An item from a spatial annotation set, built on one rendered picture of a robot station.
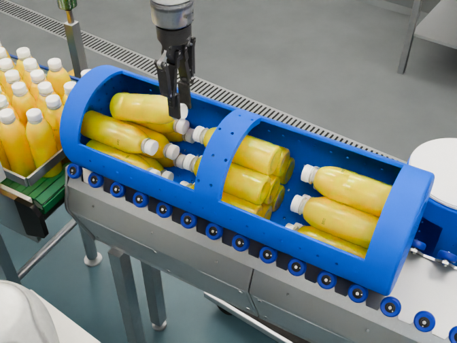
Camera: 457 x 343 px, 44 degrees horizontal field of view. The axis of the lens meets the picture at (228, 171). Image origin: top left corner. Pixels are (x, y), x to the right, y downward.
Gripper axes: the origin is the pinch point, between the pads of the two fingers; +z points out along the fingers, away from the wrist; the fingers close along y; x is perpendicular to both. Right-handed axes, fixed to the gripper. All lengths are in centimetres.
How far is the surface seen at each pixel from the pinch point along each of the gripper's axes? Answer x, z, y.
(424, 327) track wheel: -67, 29, -11
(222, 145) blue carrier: -15.3, 2.9, -6.5
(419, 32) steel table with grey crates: -11, 96, 242
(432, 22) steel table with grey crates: -15, 96, 258
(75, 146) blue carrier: 23.2, 13.5, -13.9
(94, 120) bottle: 22.4, 10.0, -6.6
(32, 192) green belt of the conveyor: 40, 34, -18
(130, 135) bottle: 11.0, 10.2, -6.6
